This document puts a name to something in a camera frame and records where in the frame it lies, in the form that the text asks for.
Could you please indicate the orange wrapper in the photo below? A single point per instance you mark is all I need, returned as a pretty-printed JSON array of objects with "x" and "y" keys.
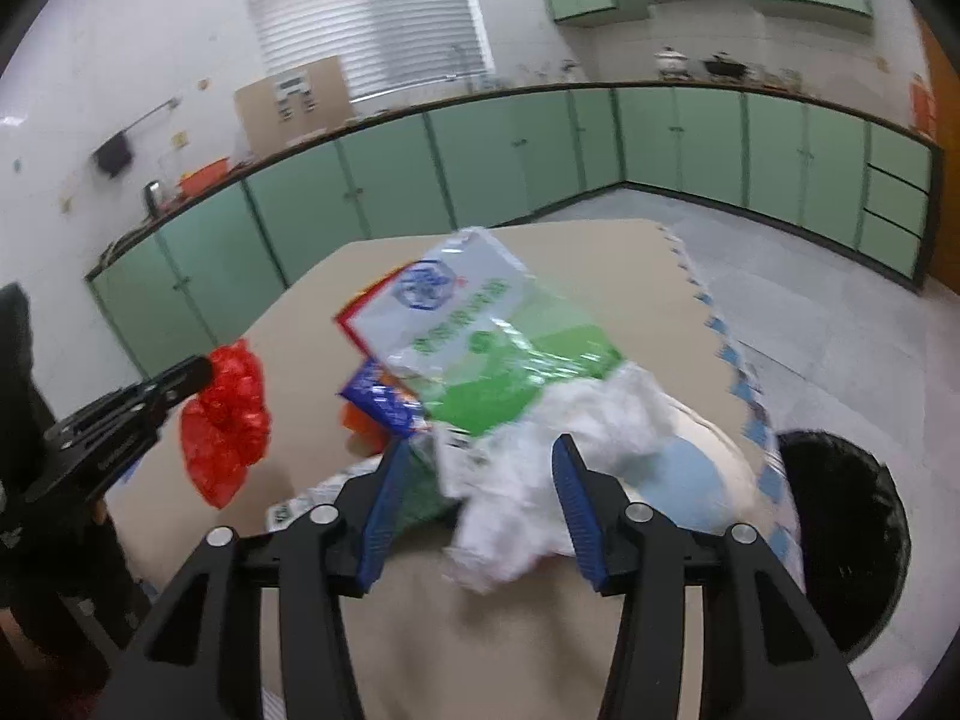
[{"x": 356, "y": 420}]

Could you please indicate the bin with black liner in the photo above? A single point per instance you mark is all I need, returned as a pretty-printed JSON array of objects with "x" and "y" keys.
[{"x": 840, "y": 525}]

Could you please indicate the orange thermos flask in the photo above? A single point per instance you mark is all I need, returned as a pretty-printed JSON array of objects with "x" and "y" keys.
[{"x": 921, "y": 105}]

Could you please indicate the white and green plastic bag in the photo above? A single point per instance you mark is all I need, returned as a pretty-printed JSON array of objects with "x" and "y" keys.
[{"x": 465, "y": 315}]

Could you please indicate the green wrapper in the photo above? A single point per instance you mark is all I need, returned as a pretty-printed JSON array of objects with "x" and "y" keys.
[{"x": 424, "y": 495}]

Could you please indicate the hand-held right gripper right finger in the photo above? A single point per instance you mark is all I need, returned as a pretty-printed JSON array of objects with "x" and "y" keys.
[{"x": 574, "y": 510}]

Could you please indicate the brown cardboard box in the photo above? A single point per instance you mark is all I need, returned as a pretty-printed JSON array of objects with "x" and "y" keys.
[{"x": 259, "y": 120}]

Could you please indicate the dark blue snack packet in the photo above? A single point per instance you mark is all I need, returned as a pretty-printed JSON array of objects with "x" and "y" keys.
[{"x": 379, "y": 397}]

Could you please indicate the orange wooden door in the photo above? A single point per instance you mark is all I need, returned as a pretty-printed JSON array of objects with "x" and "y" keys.
[{"x": 939, "y": 52}]

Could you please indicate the steel electric kettle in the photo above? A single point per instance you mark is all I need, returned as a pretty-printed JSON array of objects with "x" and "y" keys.
[{"x": 154, "y": 199}]

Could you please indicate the red plastic bag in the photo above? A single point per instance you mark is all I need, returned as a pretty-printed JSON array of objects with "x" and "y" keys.
[{"x": 225, "y": 420}]

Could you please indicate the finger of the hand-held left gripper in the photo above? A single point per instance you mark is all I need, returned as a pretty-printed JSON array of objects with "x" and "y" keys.
[{"x": 180, "y": 379}]

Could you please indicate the green base cabinet row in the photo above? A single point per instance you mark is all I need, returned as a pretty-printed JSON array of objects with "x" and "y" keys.
[{"x": 390, "y": 165}]

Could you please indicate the white window blind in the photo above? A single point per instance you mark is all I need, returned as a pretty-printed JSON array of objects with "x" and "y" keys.
[{"x": 360, "y": 7}]

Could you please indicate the red edged white packet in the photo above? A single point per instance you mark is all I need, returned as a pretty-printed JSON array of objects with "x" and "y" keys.
[{"x": 352, "y": 319}]

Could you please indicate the orange plastic basin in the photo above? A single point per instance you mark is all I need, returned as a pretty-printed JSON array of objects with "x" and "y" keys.
[{"x": 204, "y": 176}]

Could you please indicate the green base cabinets with drawers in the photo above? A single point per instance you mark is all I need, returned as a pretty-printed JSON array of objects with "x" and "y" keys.
[{"x": 712, "y": 142}]

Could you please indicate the cream and pale blue bag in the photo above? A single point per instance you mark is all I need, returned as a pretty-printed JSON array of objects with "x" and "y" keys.
[{"x": 690, "y": 472}]

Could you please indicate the metal towel rail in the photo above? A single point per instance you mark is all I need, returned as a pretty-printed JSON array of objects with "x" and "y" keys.
[{"x": 150, "y": 116}]

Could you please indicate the white lidded pot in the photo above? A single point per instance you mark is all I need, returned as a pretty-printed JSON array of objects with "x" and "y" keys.
[{"x": 670, "y": 64}]

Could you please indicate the black hanging cloth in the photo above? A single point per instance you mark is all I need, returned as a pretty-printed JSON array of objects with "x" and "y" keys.
[{"x": 114, "y": 154}]

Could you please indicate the person's left forearm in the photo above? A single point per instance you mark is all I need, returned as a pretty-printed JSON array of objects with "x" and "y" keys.
[{"x": 19, "y": 360}]

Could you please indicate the white printed wrapper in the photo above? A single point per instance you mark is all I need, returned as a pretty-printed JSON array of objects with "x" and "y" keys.
[{"x": 300, "y": 506}]

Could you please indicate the black wok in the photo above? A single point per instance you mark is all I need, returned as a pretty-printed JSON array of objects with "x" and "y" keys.
[{"x": 724, "y": 67}]

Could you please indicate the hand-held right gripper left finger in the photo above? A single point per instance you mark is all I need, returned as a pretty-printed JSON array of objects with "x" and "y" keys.
[{"x": 382, "y": 510}]

